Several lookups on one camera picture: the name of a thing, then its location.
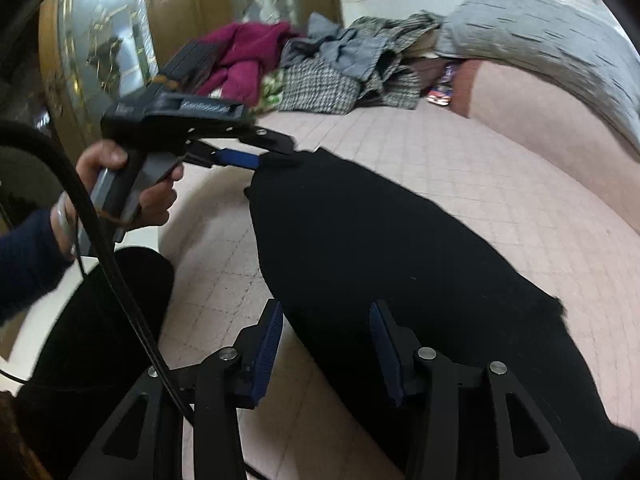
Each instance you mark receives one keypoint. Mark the green patterned cloth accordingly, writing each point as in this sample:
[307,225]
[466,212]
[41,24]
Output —
[269,91]

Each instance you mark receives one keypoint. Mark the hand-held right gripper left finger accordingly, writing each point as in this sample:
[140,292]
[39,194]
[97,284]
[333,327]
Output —
[266,345]

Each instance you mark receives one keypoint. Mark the colourful printed packet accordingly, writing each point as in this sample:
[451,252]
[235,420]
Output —
[442,87]

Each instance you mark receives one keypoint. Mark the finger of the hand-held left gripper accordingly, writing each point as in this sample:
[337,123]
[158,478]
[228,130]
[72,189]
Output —
[235,157]
[265,139]

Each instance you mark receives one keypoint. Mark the magenta garment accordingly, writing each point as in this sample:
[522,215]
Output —
[240,57]

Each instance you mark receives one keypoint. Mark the person's black-clad leg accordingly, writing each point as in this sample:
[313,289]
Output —
[85,360]

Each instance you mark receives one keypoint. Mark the grey patterned pillow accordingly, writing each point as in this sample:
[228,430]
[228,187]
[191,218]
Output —
[550,40]

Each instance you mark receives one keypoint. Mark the checkered tweed garment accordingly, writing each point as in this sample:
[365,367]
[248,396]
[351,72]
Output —
[350,75]

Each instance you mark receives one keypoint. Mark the wooden mirrored wardrobe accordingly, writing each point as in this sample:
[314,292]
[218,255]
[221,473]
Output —
[150,25]

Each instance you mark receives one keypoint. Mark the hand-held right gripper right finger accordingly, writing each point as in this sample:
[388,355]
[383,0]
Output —
[387,355]

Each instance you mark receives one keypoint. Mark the grey denim garment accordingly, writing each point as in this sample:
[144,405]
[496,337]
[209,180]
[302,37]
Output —
[345,52]

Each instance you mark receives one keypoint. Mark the person's left hand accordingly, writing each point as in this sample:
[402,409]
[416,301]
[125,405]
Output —
[150,200]

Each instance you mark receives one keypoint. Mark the black pants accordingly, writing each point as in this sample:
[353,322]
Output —
[400,280]

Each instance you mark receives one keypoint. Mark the pink bed sheet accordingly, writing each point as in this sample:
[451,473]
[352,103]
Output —
[450,210]

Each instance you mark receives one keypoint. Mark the person's left forearm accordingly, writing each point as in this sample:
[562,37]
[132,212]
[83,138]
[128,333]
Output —
[30,265]

